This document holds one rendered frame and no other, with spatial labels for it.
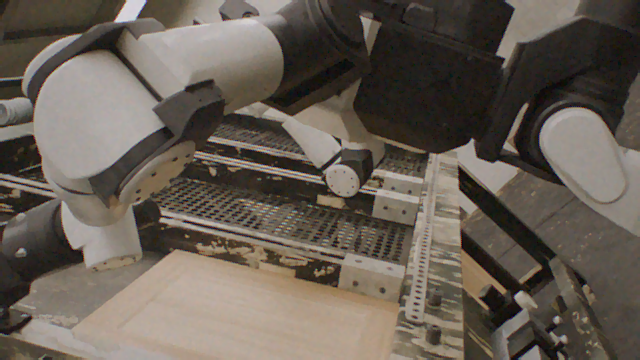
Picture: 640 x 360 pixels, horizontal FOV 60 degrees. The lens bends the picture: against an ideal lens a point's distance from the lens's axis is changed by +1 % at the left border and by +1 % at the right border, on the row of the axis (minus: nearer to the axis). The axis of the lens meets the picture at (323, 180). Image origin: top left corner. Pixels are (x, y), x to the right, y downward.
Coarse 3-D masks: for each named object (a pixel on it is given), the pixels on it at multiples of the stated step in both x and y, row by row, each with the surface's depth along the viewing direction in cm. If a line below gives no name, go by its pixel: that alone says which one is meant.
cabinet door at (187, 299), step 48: (144, 288) 102; (192, 288) 105; (240, 288) 107; (288, 288) 110; (336, 288) 113; (96, 336) 86; (144, 336) 88; (192, 336) 90; (240, 336) 92; (288, 336) 94; (336, 336) 96; (384, 336) 98
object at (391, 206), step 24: (192, 168) 172; (216, 168) 171; (240, 168) 169; (264, 168) 171; (264, 192) 169; (288, 192) 167; (312, 192) 166; (360, 192) 162; (384, 192) 164; (384, 216) 162; (408, 216) 161
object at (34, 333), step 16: (32, 320) 84; (0, 336) 80; (16, 336) 80; (32, 336) 80; (48, 336) 81; (64, 336) 81; (80, 336) 82; (0, 352) 81; (16, 352) 80; (32, 352) 79; (48, 352) 79; (64, 352) 78; (80, 352) 78; (96, 352) 79; (112, 352) 79; (128, 352) 80; (144, 352) 80
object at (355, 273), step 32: (0, 192) 126; (32, 192) 124; (160, 224) 119; (192, 224) 121; (224, 256) 117; (256, 256) 116; (288, 256) 114; (320, 256) 114; (352, 256) 116; (352, 288) 113; (384, 288) 111
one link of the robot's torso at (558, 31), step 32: (608, 0) 75; (544, 32) 79; (576, 32) 75; (608, 32) 74; (512, 64) 82; (544, 64) 77; (576, 64) 76; (608, 64) 76; (512, 96) 79; (512, 160) 84
